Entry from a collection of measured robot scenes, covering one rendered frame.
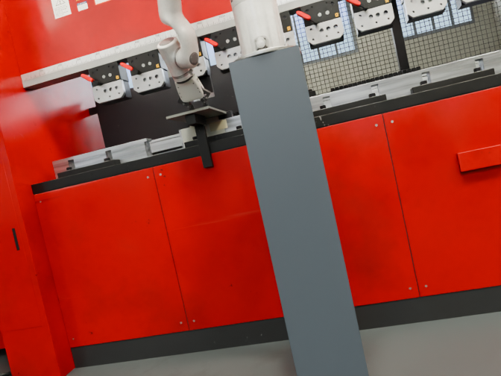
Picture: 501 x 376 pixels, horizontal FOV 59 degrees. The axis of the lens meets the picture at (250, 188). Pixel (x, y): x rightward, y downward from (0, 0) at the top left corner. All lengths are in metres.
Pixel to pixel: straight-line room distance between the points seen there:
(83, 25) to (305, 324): 1.68
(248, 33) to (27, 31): 1.46
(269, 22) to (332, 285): 0.69
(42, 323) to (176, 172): 0.90
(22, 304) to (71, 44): 1.20
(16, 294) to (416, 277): 1.71
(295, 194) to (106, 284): 1.24
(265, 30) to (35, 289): 1.55
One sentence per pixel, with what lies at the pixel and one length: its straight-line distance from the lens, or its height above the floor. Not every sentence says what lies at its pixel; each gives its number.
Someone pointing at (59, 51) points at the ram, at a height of 1.46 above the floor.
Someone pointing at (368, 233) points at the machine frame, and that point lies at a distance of 1.83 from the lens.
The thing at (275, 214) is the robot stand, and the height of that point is 0.60.
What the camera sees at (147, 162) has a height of 0.85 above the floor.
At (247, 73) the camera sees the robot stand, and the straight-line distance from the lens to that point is 1.15.
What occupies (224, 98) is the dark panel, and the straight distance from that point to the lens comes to 2.55.
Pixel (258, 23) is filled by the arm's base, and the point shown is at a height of 1.08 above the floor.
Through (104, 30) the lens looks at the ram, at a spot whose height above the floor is 1.49.
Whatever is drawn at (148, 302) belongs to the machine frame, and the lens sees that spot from 2.09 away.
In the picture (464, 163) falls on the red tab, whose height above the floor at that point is 0.58.
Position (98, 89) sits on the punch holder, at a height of 1.24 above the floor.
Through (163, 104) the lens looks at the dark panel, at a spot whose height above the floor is 1.20.
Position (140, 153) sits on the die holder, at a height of 0.91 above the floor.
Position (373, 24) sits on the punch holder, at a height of 1.19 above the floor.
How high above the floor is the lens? 0.73
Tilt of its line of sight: 2 degrees down
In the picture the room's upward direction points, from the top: 12 degrees counter-clockwise
